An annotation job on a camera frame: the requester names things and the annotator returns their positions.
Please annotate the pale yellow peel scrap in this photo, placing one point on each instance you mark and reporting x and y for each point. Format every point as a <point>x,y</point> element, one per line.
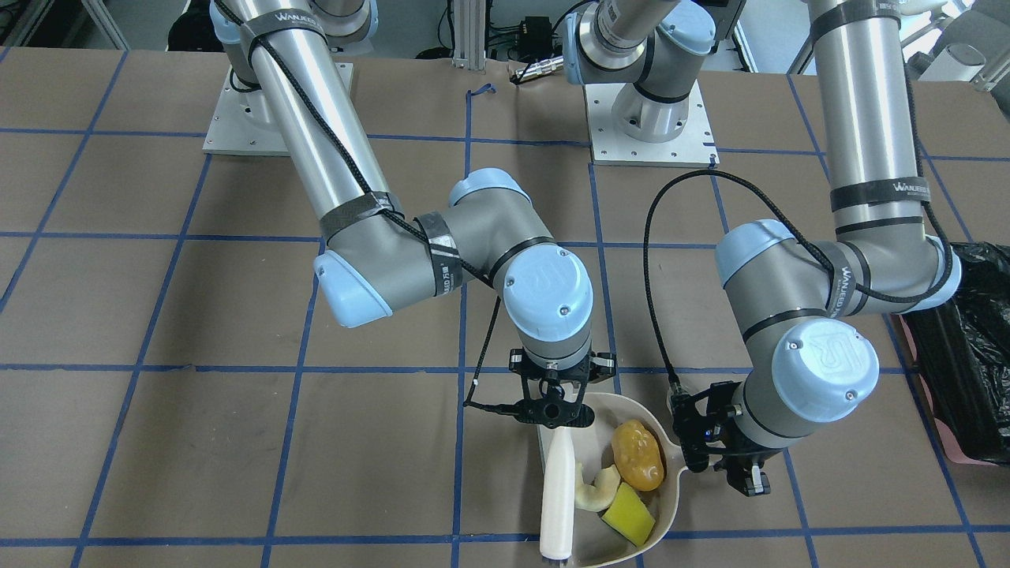
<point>598,495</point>

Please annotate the orange trash ball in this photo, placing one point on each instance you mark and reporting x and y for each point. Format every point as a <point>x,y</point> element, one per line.
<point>637,456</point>

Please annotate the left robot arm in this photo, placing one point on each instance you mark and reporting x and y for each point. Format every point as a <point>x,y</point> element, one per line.
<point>788,293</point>

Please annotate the beige hand brush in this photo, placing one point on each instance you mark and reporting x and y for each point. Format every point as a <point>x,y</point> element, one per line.
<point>557,507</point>

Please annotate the black bag lined bin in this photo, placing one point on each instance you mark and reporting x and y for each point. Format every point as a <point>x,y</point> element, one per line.
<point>961,358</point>

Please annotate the yellow sponge piece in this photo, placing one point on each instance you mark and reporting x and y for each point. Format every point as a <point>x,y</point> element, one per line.
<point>628,515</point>

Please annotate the beige dustpan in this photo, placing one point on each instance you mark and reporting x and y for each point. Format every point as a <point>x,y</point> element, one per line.
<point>595,544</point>

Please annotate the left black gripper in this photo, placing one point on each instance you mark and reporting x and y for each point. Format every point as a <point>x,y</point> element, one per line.
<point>743,458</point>

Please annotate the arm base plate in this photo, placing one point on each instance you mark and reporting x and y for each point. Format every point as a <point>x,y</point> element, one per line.
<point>628,129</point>
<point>243,125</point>

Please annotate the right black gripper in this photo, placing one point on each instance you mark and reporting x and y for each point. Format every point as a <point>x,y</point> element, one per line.
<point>603,365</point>

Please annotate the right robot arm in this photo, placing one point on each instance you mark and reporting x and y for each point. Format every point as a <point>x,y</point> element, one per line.
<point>376,260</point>

